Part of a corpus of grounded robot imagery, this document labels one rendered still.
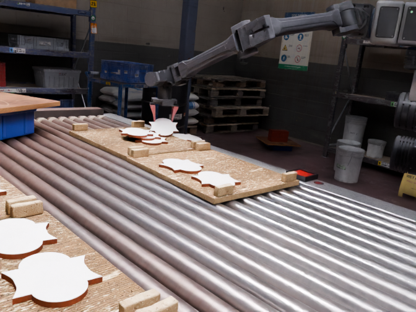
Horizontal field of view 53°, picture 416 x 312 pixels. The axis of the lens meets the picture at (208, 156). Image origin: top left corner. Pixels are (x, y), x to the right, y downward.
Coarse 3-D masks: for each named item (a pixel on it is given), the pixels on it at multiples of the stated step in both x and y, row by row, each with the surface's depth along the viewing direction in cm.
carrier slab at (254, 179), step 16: (128, 160) 132; (144, 160) 131; (160, 160) 133; (192, 160) 136; (208, 160) 138; (224, 160) 141; (240, 160) 143; (160, 176) 120; (176, 176) 118; (240, 176) 124; (256, 176) 126; (272, 176) 127; (192, 192) 110; (208, 192) 108; (240, 192) 110; (256, 192) 114
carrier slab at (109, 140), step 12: (72, 132) 160; (84, 132) 161; (96, 132) 163; (108, 132) 165; (120, 132) 167; (96, 144) 147; (108, 144) 146; (120, 144) 148; (132, 144) 150; (144, 144) 152; (168, 144) 155; (180, 144) 157; (120, 156) 136
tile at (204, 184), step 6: (198, 174) 119; (204, 174) 120; (210, 174) 120; (216, 174) 121; (228, 174) 122; (198, 180) 115; (204, 180) 114; (210, 180) 114; (216, 180) 115; (222, 180) 116; (228, 180) 116; (234, 180) 117; (204, 186) 112; (210, 186) 112; (234, 186) 113
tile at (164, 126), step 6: (156, 120) 175; (162, 120) 176; (168, 120) 176; (156, 126) 171; (162, 126) 172; (168, 126) 172; (174, 126) 173; (156, 132) 167; (162, 132) 168; (168, 132) 168; (174, 132) 170
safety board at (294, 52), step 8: (288, 16) 686; (296, 16) 675; (304, 32) 665; (312, 32) 654; (288, 40) 690; (296, 40) 679; (304, 40) 667; (280, 48) 704; (288, 48) 691; (296, 48) 680; (304, 48) 668; (280, 56) 706; (288, 56) 693; (296, 56) 681; (304, 56) 669; (280, 64) 706; (288, 64) 694; (296, 64) 683; (304, 64) 671
